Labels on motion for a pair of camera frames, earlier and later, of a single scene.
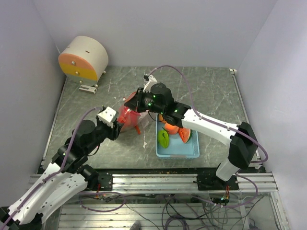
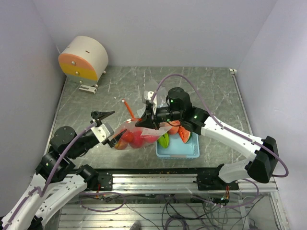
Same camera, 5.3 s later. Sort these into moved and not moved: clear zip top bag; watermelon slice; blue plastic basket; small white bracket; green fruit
Moved: clear zip top bag
Not moved: green fruit; blue plastic basket; watermelon slice; small white bracket
